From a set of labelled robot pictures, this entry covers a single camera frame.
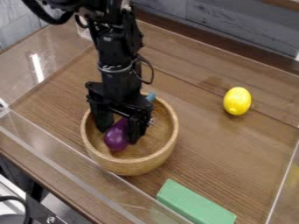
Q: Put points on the green foam block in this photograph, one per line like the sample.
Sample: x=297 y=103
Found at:
x=192 y=206

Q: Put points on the purple toy eggplant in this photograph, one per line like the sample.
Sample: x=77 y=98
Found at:
x=114 y=137

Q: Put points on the brown wooden bowl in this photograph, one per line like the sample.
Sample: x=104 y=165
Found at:
x=145 y=155

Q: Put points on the yellow toy lemon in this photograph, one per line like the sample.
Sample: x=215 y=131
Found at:
x=236 y=101

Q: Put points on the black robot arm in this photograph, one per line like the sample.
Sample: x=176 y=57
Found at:
x=109 y=20

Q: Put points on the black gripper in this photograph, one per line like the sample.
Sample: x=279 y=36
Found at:
x=116 y=95

